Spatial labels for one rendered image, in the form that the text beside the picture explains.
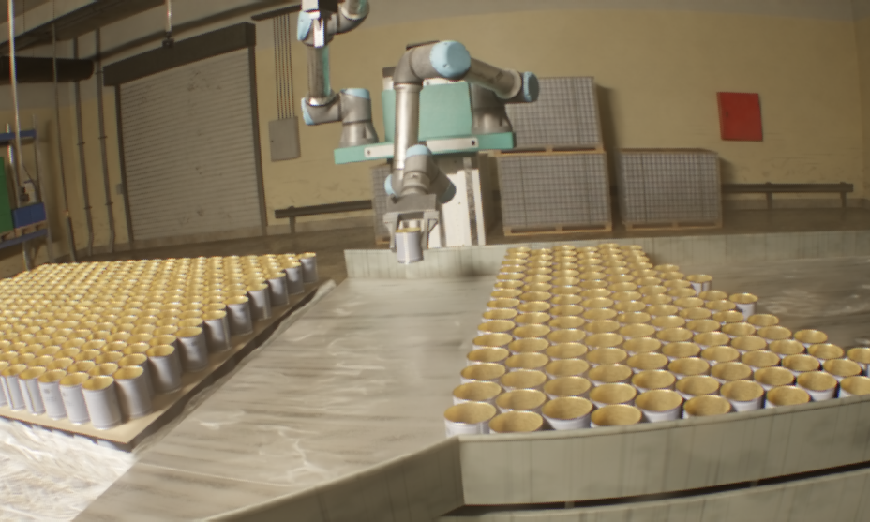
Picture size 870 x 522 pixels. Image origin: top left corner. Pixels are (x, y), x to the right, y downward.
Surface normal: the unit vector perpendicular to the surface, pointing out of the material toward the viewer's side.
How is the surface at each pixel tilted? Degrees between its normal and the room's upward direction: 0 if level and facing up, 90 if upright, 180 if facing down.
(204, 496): 0
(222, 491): 0
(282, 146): 90
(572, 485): 90
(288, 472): 0
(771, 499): 90
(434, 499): 90
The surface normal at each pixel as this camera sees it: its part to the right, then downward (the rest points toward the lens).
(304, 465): -0.09, -0.97
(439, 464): 0.57, 0.14
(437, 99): -0.18, 0.25
